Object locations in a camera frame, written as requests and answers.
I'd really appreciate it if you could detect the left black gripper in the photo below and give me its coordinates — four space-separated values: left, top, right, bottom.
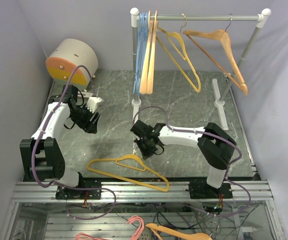
69 102 101 134

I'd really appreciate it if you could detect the yellow plastic hanger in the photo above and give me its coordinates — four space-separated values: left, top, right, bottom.
156 26 202 93
86 154 170 192

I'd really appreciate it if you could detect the beige plastic hanger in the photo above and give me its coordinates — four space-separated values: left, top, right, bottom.
147 11 158 95
139 11 153 95

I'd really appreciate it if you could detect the brown wooden hanger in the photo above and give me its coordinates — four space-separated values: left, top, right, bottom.
182 13 249 96

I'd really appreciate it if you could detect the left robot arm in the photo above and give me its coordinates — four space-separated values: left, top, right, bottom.
19 85 103 200

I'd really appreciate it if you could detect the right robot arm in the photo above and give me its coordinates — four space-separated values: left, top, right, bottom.
130 120 236 199

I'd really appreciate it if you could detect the small white plastic clip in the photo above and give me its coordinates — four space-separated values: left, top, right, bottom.
78 91 93 98

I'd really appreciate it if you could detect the beige round drawer cabinet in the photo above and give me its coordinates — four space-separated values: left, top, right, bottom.
45 38 98 91

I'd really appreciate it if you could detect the orange wooden hanger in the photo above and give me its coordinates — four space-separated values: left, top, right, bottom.
145 223 212 240

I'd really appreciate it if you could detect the pink plastic hanger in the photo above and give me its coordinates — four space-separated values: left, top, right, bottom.
74 215 146 240

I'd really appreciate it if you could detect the metal clothes rack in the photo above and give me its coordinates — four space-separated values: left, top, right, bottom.
130 7 272 130

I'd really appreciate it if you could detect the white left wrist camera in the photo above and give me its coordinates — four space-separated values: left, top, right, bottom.
85 96 104 113

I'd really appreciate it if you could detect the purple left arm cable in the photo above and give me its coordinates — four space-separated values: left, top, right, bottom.
30 64 117 221

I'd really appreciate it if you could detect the aluminium frame rail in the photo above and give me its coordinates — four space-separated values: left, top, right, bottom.
11 180 274 204

